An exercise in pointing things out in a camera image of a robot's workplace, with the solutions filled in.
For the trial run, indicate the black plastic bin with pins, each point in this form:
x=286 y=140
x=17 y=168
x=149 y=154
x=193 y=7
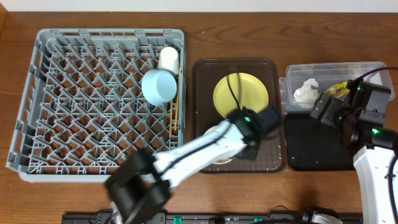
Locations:
x=314 y=146

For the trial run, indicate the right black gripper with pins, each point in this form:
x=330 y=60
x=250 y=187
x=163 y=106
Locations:
x=321 y=106

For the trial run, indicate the light blue bowl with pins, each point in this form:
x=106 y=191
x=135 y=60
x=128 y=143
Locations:
x=159 y=87

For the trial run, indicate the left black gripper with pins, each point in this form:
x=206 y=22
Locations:
x=249 y=151

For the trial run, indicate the white tissue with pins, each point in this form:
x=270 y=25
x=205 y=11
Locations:
x=307 y=94

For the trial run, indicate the green yellow snack wrapper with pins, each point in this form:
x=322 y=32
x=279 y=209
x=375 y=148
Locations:
x=338 y=90

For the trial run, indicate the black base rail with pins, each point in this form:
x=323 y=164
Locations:
x=104 y=216

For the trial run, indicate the wooden chopstick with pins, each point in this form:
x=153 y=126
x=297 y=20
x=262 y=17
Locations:
x=171 y=118
x=177 y=101

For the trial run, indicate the dark brown serving tray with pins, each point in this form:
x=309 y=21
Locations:
x=207 y=73

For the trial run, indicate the grey plastic dishwasher rack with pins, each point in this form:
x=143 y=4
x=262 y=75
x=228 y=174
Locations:
x=83 y=113

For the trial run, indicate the white cup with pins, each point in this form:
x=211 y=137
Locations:
x=169 y=60

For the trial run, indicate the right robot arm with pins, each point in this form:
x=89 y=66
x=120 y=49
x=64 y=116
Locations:
x=359 y=119

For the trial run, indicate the clear plastic bin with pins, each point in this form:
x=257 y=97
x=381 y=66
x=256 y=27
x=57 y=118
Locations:
x=326 y=74

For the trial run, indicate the white bowl with food residue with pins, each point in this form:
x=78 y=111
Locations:
x=221 y=161

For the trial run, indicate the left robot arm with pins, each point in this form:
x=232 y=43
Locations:
x=144 y=183

